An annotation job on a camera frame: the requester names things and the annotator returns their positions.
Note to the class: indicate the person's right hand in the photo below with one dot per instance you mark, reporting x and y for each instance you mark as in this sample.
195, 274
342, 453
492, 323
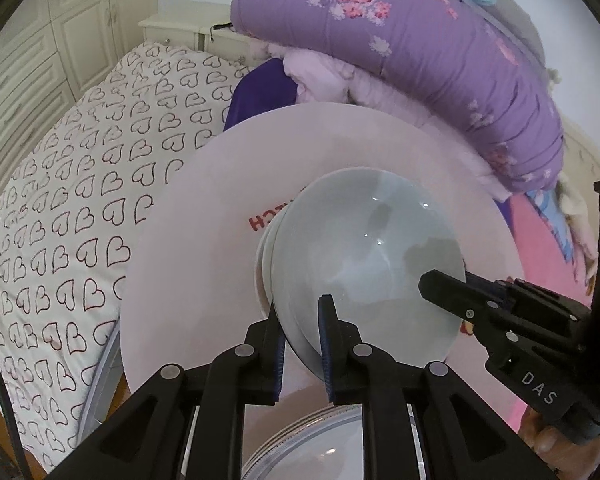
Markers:
542, 435

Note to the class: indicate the cream headboard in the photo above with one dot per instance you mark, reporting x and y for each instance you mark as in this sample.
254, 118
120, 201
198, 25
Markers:
587, 160

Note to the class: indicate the blue patterned cloth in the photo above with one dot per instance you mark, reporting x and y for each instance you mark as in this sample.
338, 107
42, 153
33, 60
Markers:
555, 220

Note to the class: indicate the purple floral quilt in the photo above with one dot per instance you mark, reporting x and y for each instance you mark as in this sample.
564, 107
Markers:
405, 60

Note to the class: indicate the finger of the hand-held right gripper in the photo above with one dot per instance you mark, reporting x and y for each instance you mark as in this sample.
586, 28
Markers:
455, 295
490, 280

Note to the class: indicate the cream nightstand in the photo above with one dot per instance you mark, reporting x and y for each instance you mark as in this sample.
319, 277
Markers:
185, 30

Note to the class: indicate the dark purple cloth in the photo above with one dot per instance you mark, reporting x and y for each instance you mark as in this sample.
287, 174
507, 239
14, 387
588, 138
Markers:
260, 95

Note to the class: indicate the heart-print bed sheet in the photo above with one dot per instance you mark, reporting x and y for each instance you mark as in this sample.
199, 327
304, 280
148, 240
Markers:
70, 210

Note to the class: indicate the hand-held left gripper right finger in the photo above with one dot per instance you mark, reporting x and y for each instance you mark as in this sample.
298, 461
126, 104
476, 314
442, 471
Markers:
325, 350

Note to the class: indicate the round pink table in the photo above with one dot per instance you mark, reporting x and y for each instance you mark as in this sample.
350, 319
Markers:
200, 270

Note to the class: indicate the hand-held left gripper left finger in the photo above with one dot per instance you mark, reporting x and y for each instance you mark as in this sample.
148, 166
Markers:
279, 355

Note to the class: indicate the light lilac blanket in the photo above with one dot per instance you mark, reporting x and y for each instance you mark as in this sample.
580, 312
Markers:
330, 77

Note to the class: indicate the large grey-rimmed white plate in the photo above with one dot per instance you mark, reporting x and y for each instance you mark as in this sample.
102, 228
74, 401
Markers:
305, 450

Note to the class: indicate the grey metal table frame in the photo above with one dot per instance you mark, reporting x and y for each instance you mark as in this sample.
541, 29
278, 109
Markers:
102, 375

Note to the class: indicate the grey floral quilt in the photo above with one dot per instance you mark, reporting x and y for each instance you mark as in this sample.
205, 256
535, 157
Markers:
490, 0

